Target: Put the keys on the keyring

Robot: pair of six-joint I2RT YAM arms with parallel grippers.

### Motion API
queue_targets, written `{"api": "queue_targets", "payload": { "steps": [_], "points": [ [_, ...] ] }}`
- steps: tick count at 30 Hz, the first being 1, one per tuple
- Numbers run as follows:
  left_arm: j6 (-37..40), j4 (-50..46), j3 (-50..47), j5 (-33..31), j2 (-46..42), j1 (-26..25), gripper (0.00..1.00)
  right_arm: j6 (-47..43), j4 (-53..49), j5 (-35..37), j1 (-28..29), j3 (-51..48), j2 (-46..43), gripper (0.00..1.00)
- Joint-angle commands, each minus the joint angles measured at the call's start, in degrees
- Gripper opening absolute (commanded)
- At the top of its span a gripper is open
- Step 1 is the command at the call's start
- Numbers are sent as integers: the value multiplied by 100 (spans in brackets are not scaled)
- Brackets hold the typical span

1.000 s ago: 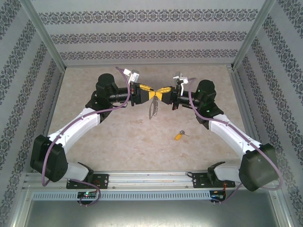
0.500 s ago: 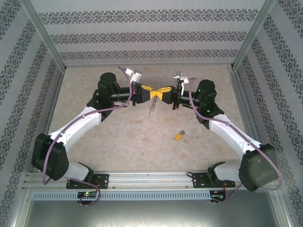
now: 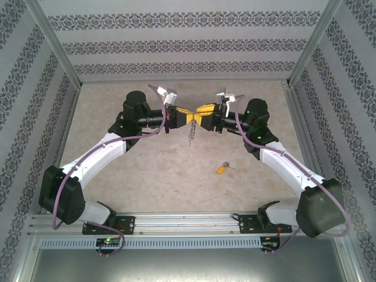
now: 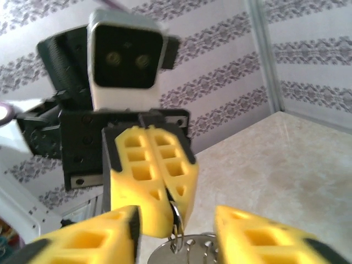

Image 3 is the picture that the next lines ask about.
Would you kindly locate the grey metal panel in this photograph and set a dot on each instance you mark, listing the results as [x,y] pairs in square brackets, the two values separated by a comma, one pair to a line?
[188,267]

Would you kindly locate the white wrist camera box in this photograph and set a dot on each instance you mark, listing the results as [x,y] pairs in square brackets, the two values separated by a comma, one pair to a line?
[168,94]
[226,97]

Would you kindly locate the aluminium frame post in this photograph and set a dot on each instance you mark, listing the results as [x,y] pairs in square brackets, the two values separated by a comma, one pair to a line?
[25,258]
[54,44]
[314,44]
[351,258]

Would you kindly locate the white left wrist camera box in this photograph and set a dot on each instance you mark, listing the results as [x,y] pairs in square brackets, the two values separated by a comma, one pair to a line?
[168,94]

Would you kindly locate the right circuit board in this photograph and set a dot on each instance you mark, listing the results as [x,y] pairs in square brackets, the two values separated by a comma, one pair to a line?
[270,243]

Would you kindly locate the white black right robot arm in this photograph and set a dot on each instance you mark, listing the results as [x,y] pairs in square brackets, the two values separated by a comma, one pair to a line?
[282,164]

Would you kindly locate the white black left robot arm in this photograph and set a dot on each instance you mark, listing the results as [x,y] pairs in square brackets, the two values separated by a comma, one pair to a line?
[97,152]

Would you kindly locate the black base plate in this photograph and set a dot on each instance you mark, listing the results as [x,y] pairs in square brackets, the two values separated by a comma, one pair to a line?
[246,224]
[127,224]

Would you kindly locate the left circuit board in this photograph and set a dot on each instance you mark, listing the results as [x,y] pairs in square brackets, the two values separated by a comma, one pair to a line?
[108,241]

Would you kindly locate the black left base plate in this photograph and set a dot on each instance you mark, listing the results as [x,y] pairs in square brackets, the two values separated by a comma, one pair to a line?
[127,224]

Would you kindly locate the aluminium front frame post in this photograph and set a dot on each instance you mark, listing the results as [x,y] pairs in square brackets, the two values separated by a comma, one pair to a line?
[351,258]
[25,258]

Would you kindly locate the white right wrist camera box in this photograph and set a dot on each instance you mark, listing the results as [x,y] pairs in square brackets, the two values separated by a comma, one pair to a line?
[226,97]

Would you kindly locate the circuit board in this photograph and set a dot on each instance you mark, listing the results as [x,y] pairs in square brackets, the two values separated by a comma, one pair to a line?
[108,241]
[270,243]

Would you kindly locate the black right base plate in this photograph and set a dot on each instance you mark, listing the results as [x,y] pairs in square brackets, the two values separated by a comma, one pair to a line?
[246,224]

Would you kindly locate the aluminium mounting rail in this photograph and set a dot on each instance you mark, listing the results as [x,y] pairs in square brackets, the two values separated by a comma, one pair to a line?
[188,223]

